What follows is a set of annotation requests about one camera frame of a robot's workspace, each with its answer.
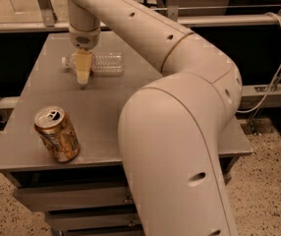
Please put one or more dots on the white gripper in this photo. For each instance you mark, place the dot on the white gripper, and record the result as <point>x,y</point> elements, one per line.
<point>84,38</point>

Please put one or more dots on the clear plastic water bottle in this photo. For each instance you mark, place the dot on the clear plastic water bottle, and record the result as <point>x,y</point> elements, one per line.
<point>104,64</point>

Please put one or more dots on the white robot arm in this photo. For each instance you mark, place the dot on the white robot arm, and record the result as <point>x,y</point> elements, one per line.
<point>168,132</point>

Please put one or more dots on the grey metal railing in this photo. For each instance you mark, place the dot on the grey metal railing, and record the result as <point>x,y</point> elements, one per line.
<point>39,15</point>

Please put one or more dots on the gold soda can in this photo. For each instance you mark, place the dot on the gold soda can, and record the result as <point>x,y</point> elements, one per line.
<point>57,132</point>

